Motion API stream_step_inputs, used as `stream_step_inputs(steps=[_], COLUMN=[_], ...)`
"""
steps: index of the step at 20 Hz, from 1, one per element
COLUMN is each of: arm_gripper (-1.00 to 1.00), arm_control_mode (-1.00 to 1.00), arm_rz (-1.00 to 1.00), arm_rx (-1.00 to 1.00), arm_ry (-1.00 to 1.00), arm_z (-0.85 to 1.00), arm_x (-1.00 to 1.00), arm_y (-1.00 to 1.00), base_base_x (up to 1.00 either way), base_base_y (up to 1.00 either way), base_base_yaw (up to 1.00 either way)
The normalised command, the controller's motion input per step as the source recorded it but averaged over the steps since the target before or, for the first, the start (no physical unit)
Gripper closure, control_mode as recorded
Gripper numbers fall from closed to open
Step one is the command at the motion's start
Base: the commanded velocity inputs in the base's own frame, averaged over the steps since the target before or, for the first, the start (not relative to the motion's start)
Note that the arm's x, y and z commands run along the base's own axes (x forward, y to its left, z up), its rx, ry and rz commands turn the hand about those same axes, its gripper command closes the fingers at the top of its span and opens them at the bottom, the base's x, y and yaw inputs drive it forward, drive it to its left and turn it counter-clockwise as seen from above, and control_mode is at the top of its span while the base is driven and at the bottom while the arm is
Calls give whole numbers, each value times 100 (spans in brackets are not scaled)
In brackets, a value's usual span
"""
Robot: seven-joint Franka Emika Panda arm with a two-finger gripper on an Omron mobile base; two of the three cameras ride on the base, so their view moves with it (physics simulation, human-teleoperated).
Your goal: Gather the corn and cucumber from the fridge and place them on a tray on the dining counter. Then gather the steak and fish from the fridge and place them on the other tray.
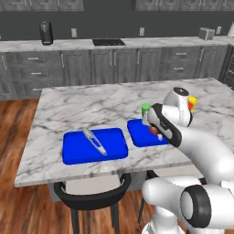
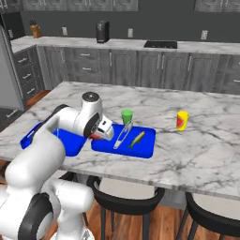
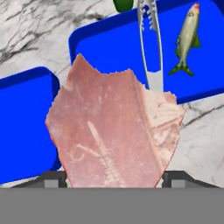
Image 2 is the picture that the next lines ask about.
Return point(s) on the black sink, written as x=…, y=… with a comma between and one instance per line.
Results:
x=160, y=44

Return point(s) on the green and yellow fish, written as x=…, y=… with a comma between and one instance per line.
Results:
x=136, y=140

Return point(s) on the grey drawer unit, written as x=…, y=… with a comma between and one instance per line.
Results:
x=26, y=73

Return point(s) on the silver tongs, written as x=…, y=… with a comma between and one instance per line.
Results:
x=122, y=135

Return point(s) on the grey wall cupboards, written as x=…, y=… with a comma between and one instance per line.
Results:
x=78, y=4
x=217, y=5

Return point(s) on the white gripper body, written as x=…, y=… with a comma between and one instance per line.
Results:
x=108, y=132

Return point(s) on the wooden knife block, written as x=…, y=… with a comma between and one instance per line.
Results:
x=35, y=30

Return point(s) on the grey base cupboards run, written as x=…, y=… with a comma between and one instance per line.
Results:
x=140, y=67

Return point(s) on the black stool with pale seat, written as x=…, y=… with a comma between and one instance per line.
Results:
x=212, y=218
x=125, y=203

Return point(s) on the yellow can with watermelon print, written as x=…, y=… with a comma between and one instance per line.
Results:
x=182, y=121

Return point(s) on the red steak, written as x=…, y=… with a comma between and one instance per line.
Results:
x=93, y=136

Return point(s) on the grey fridge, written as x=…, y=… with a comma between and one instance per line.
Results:
x=9, y=81

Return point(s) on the black coffee machine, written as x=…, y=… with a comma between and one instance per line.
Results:
x=102, y=31

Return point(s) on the green cup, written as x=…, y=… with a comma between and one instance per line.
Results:
x=127, y=115

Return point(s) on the white wall socket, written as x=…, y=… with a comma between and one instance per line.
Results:
x=10, y=33
x=64, y=31
x=130, y=32
x=204, y=34

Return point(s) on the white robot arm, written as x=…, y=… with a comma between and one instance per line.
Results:
x=34, y=162

